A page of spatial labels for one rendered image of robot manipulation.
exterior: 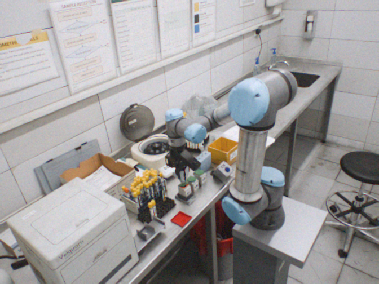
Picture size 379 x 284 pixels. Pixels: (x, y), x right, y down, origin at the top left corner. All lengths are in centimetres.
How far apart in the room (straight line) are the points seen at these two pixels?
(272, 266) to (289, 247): 16
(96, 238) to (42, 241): 15
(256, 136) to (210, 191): 66
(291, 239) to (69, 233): 78
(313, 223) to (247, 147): 53
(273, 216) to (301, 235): 13
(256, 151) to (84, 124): 99
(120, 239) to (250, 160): 51
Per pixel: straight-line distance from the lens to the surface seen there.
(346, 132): 364
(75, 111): 157
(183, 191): 139
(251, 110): 79
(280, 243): 121
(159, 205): 139
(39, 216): 109
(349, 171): 213
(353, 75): 341
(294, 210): 134
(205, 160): 154
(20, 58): 142
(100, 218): 99
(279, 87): 83
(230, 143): 170
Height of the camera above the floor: 182
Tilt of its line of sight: 31 degrees down
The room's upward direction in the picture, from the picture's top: 5 degrees counter-clockwise
